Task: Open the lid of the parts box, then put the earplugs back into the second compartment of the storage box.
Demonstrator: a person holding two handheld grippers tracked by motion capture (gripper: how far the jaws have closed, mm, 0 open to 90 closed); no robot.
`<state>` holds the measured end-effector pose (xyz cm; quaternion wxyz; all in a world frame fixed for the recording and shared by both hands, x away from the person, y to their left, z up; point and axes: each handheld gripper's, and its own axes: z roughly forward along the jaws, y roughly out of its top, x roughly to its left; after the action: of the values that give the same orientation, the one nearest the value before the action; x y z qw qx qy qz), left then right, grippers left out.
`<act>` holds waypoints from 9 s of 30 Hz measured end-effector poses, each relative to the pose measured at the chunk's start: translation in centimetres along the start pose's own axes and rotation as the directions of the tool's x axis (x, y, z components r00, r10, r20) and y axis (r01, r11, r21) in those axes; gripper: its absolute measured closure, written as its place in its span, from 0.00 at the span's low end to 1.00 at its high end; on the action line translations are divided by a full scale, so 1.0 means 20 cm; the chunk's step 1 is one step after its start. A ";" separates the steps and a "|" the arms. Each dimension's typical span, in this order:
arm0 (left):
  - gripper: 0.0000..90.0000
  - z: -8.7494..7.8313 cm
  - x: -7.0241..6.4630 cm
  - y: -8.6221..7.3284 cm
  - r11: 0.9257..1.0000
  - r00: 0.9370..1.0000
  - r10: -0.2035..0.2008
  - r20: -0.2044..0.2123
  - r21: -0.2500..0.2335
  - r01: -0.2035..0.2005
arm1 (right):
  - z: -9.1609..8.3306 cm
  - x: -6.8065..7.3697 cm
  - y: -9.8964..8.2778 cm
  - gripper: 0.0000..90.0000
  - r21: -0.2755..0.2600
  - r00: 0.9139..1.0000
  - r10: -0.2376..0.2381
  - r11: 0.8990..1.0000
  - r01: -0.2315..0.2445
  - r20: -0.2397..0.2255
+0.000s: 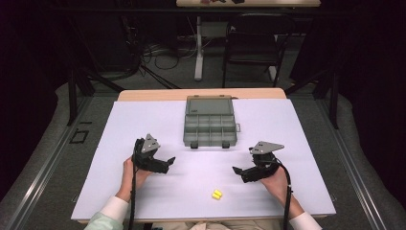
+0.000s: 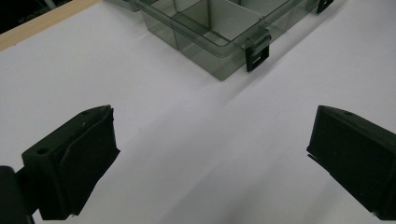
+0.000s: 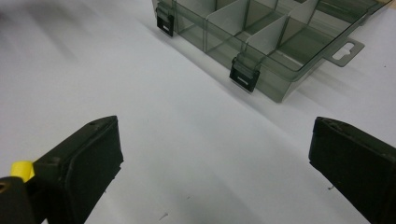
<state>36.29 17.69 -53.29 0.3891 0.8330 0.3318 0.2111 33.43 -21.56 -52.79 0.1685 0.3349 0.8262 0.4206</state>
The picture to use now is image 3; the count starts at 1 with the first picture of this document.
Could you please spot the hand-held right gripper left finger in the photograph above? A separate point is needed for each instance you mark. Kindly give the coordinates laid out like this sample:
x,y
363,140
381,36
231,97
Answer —
x,y
81,161

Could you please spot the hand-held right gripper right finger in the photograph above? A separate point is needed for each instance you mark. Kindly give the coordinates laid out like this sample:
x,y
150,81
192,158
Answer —
x,y
358,161

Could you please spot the small yellow block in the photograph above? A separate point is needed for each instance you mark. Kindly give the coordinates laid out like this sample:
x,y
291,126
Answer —
x,y
21,170

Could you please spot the grey transparent compartment box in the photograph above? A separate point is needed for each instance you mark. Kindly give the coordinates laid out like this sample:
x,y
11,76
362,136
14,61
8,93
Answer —
x,y
274,37

